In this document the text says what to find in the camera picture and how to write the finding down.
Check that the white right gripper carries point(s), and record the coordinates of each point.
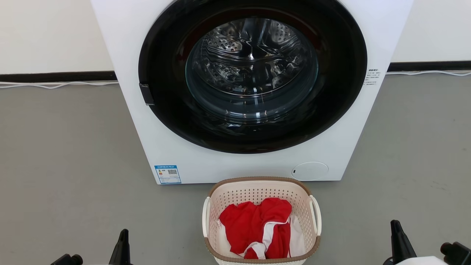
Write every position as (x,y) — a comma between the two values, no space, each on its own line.
(423,261)

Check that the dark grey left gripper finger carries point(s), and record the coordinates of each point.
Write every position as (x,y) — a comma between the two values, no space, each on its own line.
(116,255)
(126,255)

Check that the cream perforated plastic laundry basket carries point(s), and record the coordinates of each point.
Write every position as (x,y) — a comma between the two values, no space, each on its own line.
(257,191)

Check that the blue energy label sticker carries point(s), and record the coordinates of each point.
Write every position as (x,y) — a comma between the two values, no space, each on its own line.
(167,174)

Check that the round white filter cover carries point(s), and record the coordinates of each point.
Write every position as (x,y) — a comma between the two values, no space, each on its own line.
(310,171)

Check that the red and white garment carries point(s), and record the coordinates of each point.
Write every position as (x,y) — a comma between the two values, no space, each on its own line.
(250,221)

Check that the white front-load washing machine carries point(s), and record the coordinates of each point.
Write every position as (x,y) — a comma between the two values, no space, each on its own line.
(220,165)

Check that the round dark glass washer door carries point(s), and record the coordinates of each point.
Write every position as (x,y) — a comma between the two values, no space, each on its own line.
(162,55)

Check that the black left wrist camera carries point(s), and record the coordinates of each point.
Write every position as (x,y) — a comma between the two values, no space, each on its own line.
(68,260)

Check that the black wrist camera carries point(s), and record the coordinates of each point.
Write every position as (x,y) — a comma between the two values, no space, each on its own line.
(68,260)
(456,254)

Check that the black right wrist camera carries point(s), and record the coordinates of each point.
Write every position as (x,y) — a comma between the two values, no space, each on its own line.
(456,254)

